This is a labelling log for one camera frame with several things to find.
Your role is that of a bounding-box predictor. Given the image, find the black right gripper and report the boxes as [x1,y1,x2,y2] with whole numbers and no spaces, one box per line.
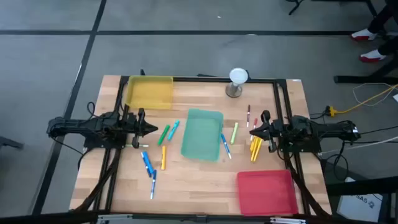
[249,110,282,154]

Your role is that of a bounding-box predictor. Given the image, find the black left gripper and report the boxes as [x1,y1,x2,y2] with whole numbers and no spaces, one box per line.
[126,108,159,149]

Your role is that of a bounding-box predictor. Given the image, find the green thick marker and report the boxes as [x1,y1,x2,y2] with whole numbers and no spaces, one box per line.
[157,124,171,146]

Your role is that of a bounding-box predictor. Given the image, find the light green highlighter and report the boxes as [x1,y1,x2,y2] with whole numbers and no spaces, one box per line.
[229,121,239,146]

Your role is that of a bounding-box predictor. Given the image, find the green translucent plastic bin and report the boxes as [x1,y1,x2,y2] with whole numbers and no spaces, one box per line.
[180,108,224,162]

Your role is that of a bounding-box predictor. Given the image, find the teal thick marker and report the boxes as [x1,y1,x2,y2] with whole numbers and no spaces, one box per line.
[167,119,181,142]

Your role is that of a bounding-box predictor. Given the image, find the yellow-orange thick marker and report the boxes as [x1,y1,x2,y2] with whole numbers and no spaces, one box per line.
[160,145,167,171]

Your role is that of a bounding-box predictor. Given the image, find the yellow translucent plastic bin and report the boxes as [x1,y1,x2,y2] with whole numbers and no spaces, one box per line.
[124,75,174,110]

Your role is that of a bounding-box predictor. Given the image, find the red translucent plastic bin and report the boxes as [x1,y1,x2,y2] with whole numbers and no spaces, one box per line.
[236,169,299,217]

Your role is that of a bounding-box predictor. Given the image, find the white box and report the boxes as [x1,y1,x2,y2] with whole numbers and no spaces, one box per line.
[336,176,386,223]

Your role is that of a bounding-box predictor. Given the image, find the black floor stand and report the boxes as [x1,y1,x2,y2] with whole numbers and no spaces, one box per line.
[285,0,307,16]

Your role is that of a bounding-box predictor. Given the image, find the person's shoe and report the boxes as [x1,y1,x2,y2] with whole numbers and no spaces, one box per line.
[359,49,387,63]
[350,28,379,42]

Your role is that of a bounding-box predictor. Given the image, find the black rig beam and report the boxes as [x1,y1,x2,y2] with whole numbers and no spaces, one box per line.
[0,210,398,224]

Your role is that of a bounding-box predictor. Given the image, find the grey floor leg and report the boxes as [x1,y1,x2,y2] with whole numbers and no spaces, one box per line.
[0,136,25,150]

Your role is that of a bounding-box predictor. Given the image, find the person's leg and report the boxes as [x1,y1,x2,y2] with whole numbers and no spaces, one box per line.
[377,34,398,57]
[368,0,398,34]

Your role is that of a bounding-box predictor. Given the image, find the yellow power cable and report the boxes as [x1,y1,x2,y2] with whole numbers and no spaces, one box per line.
[325,83,398,118]

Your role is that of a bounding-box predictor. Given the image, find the black aluminium table frame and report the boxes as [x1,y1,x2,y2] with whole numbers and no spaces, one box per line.
[73,74,332,218]

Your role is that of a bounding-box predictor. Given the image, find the black looped cable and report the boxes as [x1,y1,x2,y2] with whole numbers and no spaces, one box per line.
[332,141,349,182]

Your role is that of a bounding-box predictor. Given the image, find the thin white cable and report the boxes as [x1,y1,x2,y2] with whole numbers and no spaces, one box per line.
[352,82,398,107]

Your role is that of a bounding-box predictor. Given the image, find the black desk frame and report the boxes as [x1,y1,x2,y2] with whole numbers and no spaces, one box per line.
[334,0,398,85]

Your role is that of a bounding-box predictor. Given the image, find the grey cable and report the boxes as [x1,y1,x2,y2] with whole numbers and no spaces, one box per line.
[322,136,398,156]

